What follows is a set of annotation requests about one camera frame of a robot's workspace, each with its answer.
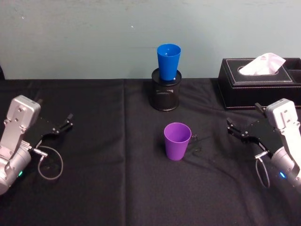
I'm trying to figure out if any black table cloth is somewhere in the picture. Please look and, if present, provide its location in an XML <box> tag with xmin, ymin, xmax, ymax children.
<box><xmin>0</xmin><ymin>77</ymin><xmax>301</xmax><ymax>226</ymax></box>

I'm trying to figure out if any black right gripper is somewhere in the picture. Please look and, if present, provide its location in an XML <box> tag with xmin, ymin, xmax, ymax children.
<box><xmin>226</xmin><ymin>102</ymin><xmax>287</xmax><ymax>156</ymax></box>

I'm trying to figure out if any black mesh pen holder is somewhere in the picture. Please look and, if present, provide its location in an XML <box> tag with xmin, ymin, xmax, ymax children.
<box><xmin>151</xmin><ymin>68</ymin><xmax>183</xmax><ymax>112</ymax></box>

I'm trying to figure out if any black leather tissue box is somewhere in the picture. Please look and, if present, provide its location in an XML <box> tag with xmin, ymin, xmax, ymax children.
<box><xmin>217</xmin><ymin>57</ymin><xmax>301</xmax><ymax>111</ymax></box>

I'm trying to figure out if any blue plastic cup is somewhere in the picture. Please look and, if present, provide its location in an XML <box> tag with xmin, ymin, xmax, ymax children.
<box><xmin>157</xmin><ymin>43</ymin><xmax>182</xmax><ymax>82</ymax></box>

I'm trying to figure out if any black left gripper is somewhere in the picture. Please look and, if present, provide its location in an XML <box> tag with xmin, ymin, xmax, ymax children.
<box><xmin>24</xmin><ymin>98</ymin><xmax>74</xmax><ymax>149</ymax></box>

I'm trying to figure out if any right gripper thin cable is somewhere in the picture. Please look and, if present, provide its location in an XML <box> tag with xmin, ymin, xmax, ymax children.
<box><xmin>254</xmin><ymin>151</ymin><xmax>271</xmax><ymax>188</ymax></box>

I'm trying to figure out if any pale wall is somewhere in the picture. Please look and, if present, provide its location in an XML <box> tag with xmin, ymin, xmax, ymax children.
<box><xmin>0</xmin><ymin>0</ymin><xmax>301</xmax><ymax>80</ymax></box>

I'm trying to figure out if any purple plastic cup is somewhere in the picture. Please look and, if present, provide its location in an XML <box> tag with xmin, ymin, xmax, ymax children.
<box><xmin>163</xmin><ymin>122</ymin><xmax>192</xmax><ymax>161</ymax></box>

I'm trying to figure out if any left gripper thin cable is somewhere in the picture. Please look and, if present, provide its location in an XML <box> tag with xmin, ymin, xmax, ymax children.
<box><xmin>31</xmin><ymin>145</ymin><xmax>64</xmax><ymax>181</ymax></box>

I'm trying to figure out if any white tissue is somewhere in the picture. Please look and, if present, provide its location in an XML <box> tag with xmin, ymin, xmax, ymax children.
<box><xmin>239</xmin><ymin>52</ymin><xmax>286</xmax><ymax>76</ymax></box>

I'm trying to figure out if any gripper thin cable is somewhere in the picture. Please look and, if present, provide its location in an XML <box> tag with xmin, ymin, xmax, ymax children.
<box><xmin>31</xmin><ymin>145</ymin><xmax>64</xmax><ymax>181</ymax></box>
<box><xmin>254</xmin><ymin>151</ymin><xmax>271</xmax><ymax>188</ymax></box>

